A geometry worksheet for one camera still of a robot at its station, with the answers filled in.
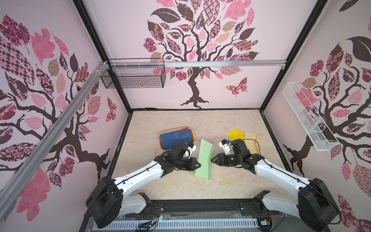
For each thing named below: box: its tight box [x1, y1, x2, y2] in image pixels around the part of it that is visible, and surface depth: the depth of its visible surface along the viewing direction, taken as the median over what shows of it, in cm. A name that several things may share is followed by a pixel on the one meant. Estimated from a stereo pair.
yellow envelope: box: [227, 128, 246, 143], surface depth 106 cm
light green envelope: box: [195, 138, 215, 181], surface depth 82 cm
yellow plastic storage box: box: [158, 126, 196, 151], surface depth 98 cm
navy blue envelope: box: [159, 129, 193, 150], surface depth 97 cm
